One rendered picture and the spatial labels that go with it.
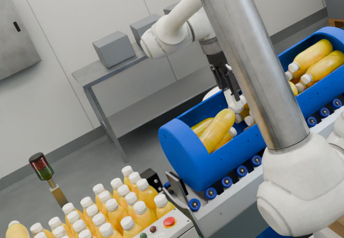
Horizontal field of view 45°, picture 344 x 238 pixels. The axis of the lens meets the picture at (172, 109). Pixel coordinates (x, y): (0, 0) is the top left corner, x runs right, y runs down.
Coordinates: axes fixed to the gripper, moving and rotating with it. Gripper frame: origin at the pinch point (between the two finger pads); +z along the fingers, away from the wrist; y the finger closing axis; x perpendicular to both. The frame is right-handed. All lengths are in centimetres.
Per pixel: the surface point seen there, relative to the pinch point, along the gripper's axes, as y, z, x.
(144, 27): 248, 10, -74
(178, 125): 2.3, -1.9, 23.1
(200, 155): -8.1, 7.2, 23.8
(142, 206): -9, 10, 50
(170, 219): -24, 10, 47
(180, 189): 0.4, 19.6, 33.0
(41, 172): 38, 1, 71
